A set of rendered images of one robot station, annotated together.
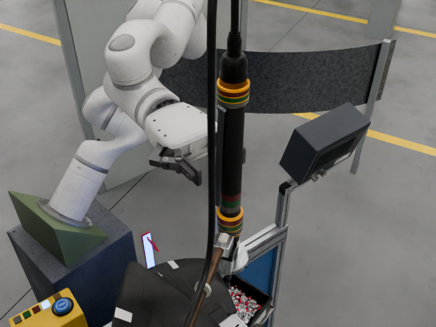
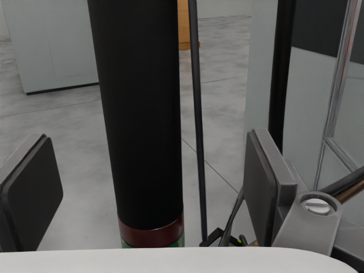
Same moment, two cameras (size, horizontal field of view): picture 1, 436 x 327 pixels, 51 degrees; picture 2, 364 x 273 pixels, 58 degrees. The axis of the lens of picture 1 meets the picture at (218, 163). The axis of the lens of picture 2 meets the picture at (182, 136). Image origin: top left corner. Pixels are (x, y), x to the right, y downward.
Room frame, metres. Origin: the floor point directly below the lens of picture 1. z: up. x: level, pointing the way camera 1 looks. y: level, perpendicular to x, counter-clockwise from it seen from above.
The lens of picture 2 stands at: (0.62, 0.07, 1.72)
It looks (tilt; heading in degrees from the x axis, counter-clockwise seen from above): 27 degrees down; 217
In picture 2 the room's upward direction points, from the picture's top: 2 degrees counter-clockwise
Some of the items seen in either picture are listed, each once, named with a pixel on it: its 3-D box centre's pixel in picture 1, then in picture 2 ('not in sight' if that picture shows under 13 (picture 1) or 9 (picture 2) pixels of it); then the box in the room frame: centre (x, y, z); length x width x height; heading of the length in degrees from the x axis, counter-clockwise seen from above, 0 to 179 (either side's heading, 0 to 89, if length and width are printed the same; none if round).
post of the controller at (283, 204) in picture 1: (283, 205); not in sight; (1.13, -0.23, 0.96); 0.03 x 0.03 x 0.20; 37
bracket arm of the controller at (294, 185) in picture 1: (307, 176); not in sight; (1.19, -0.31, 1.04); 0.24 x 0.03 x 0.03; 127
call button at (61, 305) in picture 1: (62, 305); not in sight; (0.66, 0.40, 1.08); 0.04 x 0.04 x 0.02
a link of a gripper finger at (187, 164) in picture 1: (180, 170); (312, 212); (0.53, 0.06, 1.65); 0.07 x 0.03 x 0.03; 37
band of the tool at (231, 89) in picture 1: (233, 91); not in sight; (0.52, -0.02, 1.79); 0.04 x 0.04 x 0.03
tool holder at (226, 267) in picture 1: (228, 246); not in sight; (0.51, -0.02, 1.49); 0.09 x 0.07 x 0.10; 162
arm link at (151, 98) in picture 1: (161, 113); not in sight; (0.68, 0.10, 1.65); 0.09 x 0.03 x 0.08; 127
